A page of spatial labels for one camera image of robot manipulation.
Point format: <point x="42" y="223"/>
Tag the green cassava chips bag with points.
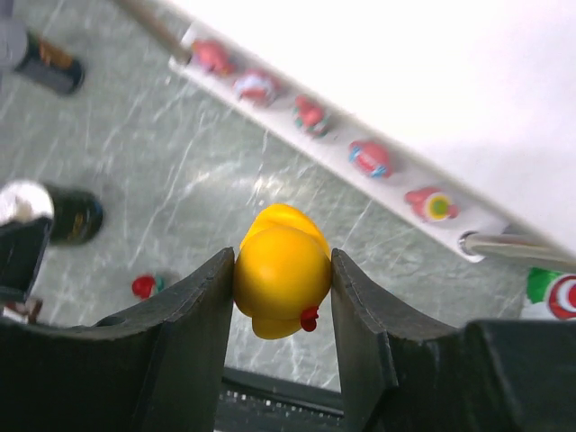
<point x="550" y="295"/>

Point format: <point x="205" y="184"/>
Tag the pink white toy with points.
<point x="310" y="117"/>
<point x="257" y="86"/>

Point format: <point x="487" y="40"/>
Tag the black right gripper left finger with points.
<point x="156" y="366"/>

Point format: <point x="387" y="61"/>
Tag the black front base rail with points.
<point x="254" y="402"/>

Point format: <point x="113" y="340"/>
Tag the pink toy with blue bows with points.
<point x="371" y="158"/>

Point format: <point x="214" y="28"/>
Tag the two-tier white wooden shelf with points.
<point x="476" y="98"/>

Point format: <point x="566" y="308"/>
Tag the pink round toy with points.
<point x="213" y="57"/>

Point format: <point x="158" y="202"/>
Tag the yellow duck burger toy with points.
<point x="283" y="272"/>

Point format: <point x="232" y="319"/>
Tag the red cherry toy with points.
<point x="147" y="285"/>

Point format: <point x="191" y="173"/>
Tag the small dark metal can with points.
<point x="25" y="53"/>

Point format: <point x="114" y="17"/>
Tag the pink toy with green hat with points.
<point x="432" y="204"/>

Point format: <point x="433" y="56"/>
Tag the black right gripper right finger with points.
<point x="401" y="370"/>

